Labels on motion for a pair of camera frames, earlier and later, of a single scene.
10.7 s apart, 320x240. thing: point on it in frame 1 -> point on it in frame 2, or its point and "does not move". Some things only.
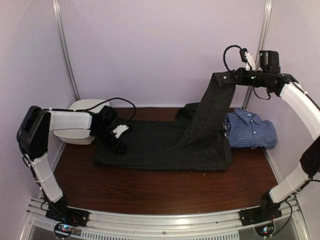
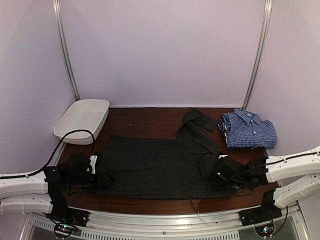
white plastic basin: x=80 y=136 does not move
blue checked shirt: x=245 y=129 does not move
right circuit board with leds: x=265 y=230 does not move
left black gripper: x=117 y=146 -> x=100 y=181
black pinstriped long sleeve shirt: x=196 y=140 -> x=177 y=168
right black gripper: x=242 y=79 -> x=215 y=183
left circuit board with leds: x=64 y=229 does not move
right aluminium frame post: x=263 y=29 does not move
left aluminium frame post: x=57 y=6 does not move
